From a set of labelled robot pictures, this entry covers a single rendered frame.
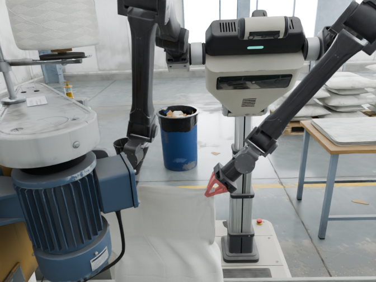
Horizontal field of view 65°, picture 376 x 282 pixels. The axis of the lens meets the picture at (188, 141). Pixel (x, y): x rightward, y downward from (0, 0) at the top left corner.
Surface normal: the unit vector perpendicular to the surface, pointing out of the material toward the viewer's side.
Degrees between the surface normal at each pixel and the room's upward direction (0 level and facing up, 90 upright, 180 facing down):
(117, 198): 90
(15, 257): 90
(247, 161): 75
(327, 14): 90
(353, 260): 0
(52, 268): 91
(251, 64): 40
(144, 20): 110
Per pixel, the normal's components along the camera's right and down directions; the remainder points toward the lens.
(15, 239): 1.00, -0.03
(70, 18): 0.65, 0.22
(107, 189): 0.39, 0.33
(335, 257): -0.04, -0.92
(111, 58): -0.03, 0.38
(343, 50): -0.45, 0.40
